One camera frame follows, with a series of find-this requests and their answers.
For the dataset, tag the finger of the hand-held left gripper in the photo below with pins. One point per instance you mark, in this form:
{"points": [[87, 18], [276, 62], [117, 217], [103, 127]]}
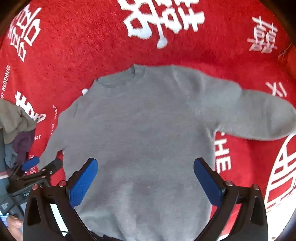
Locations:
{"points": [[52, 167], [30, 163]]}

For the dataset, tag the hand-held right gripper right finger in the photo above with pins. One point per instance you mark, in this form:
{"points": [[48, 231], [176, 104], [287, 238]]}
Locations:
{"points": [[208, 183]]}

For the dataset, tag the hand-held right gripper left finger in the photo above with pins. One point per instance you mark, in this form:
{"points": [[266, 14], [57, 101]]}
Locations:
{"points": [[84, 180]]}

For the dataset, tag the grey sweater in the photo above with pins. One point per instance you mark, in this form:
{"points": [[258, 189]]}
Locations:
{"points": [[143, 129]]}

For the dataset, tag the dark purple cloth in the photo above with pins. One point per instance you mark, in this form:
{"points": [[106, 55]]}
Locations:
{"points": [[23, 141]]}

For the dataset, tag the blue grey cloth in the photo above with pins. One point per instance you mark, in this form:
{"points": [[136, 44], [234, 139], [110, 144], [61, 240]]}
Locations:
{"points": [[8, 153]]}

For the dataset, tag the olive grey cloth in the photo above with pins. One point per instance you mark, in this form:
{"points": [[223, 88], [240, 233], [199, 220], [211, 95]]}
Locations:
{"points": [[13, 118]]}

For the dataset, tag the red printed blanket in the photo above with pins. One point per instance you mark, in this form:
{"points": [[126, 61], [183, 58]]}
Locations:
{"points": [[69, 41]]}

